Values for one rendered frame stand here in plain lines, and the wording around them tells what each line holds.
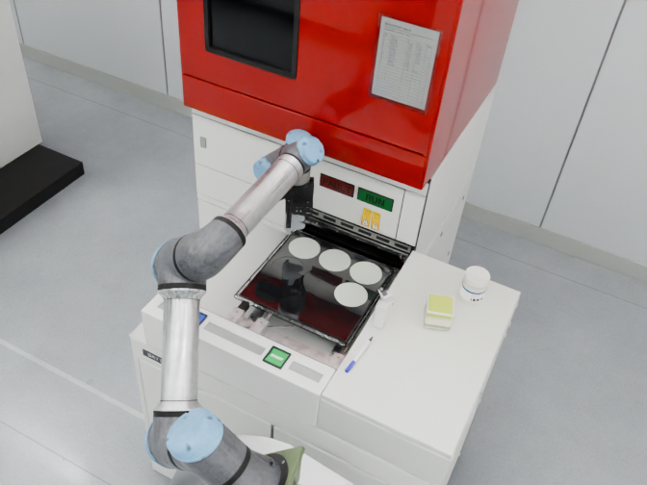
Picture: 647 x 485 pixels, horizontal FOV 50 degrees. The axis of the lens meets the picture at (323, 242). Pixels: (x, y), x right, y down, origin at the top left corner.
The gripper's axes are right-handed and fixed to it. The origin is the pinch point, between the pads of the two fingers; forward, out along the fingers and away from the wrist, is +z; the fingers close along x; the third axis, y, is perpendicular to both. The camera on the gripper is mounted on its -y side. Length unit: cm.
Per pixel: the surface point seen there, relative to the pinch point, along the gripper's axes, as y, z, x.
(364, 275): 24.2, 7.2, -11.8
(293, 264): 2.2, 7.3, -7.5
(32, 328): -107, 97, 41
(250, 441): -8, 15, -65
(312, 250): 8.4, 7.2, -1.2
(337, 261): 16.2, 7.2, -5.7
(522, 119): 115, 30, 122
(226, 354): -15.5, 2.5, -47.3
